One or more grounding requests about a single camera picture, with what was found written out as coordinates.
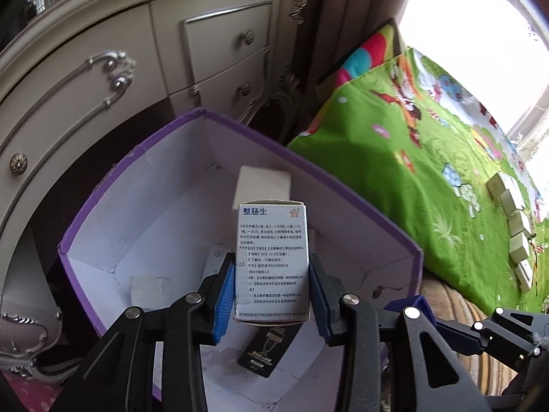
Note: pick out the pink cloth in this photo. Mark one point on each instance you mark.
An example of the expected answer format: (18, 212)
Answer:
(30, 395)

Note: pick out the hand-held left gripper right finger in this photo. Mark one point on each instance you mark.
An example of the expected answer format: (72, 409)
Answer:
(319, 300)

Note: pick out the white medicine box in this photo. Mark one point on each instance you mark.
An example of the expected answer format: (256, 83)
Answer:
(270, 257)

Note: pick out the green cartoon printed blanket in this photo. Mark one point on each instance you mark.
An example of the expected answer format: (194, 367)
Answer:
(407, 189)

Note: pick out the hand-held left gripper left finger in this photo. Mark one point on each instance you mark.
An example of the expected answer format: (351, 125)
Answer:
(223, 300)

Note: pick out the white and green box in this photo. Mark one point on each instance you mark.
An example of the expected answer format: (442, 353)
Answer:
(520, 246)

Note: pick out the white and teal box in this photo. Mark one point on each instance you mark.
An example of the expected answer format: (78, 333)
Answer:
(261, 182)

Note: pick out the cream carved dresser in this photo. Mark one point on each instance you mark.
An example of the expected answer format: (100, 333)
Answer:
(128, 51)

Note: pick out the small white box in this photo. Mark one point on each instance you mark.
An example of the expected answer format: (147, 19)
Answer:
(520, 222)

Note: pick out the purple cardboard box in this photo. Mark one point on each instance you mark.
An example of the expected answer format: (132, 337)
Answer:
(171, 206)

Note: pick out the white carton box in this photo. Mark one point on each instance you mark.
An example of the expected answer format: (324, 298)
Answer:
(496, 185)
(508, 202)

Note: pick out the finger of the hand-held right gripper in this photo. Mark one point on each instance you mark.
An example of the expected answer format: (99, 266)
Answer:
(467, 337)

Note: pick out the white lace curtain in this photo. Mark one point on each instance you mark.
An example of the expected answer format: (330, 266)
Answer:
(529, 141)

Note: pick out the brown curtain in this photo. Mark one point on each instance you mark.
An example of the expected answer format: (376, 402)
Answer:
(364, 8)

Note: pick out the white and yellow box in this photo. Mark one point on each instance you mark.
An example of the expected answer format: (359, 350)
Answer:
(525, 275)

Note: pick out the black shaver box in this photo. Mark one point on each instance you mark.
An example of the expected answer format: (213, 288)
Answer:
(266, 352)

